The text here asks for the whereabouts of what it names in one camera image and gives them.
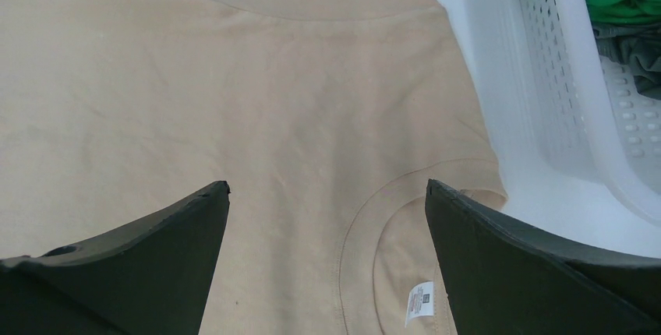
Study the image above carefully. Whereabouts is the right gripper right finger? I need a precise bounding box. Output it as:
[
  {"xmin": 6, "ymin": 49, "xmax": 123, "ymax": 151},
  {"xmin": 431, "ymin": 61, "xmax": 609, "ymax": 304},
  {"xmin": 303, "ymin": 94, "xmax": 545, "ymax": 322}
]
[{"xmin": 425, "ymin": 179, "xmax": 660, "ymax": 334}]

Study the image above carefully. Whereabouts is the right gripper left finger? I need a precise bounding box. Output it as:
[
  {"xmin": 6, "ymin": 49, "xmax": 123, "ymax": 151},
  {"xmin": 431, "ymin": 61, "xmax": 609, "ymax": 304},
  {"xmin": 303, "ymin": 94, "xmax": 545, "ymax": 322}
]
[{"xmin": 1, "ymin": 181, "xmax": 230, "ymax": 334}]

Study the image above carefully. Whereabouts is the beige t-shirt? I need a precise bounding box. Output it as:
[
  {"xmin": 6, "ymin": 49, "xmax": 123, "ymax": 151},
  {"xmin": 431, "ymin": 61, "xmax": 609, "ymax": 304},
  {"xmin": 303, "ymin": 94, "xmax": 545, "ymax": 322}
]
[{"xmin": 1, "ymin": 0, "xmax": 507, "ymax": 334}]

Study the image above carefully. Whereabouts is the white plastic basket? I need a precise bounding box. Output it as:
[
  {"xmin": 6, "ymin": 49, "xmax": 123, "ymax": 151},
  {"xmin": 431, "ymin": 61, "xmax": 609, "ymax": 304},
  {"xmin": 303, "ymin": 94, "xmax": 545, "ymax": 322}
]
[{"xmin": 454, "ymin": 0, "xmax": 661, "ymax": 227}]

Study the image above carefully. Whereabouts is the grey t-shirt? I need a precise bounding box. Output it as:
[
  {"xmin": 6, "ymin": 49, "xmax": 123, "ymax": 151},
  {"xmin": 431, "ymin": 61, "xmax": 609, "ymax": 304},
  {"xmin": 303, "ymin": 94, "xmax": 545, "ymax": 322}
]
[{"xmin": 592, "ymin": 23, "xmax": 660, "ymax": 101}]

